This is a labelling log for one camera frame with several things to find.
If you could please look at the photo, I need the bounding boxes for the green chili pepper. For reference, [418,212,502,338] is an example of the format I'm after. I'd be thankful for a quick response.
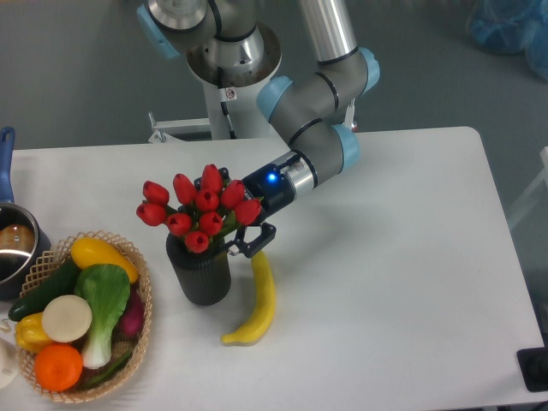
[80,350,133,390]

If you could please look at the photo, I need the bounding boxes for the orange mandarin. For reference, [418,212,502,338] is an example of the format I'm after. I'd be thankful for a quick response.
[33,343,83,391]

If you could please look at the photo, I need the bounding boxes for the white round object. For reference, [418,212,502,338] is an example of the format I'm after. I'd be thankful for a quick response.
[0,338,19,390]

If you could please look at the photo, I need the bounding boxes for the white garlic piece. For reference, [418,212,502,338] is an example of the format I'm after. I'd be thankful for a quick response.
[0,319,11,333]

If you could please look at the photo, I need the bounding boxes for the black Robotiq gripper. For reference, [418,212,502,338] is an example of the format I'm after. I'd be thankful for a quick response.
[194,163,296,259]

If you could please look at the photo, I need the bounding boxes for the yellow banana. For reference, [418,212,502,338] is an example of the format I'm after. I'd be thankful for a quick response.
[221,251,277,346]

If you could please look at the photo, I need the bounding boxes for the green bok choy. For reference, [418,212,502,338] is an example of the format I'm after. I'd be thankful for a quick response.
[74,264,130,370]

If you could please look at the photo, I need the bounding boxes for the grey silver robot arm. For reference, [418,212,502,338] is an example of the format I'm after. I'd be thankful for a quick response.
[137,1,380,257]

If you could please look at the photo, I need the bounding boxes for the red tulip bouquet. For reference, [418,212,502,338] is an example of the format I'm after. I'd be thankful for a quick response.
[136,164,262,254]

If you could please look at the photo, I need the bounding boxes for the woven wicker basket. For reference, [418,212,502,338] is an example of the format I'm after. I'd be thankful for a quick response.
[17,230,152,404]

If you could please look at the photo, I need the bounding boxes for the dark green cucumber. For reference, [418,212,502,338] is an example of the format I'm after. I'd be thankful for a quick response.
[8,258,81,322]

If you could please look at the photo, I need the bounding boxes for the yellow bell pepper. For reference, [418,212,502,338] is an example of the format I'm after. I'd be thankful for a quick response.
[15,313,53,354]

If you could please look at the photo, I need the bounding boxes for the white frame at right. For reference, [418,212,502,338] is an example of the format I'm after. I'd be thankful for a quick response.
[507,146,547,230]

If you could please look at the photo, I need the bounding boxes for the blue plastic bag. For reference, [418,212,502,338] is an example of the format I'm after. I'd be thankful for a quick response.
[467,1,547,80]

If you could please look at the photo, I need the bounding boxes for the purple red sweet potato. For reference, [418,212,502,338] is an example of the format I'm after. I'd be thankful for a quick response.
[117,289,145,337]

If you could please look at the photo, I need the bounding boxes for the yellow squash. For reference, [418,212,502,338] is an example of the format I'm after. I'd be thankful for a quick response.
[70,237,140,284]

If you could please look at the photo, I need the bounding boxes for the blue saucepan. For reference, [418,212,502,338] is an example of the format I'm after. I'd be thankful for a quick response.
[1,127,51,301]

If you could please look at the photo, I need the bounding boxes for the black device at edge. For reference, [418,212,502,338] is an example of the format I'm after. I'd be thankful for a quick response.
[516,347,547,392]

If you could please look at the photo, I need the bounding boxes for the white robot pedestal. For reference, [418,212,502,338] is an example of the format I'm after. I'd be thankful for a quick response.
[147,25,358,144]

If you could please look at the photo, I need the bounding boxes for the dark grey ribbed vase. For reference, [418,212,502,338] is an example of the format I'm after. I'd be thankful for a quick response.
[166,234,231,306]

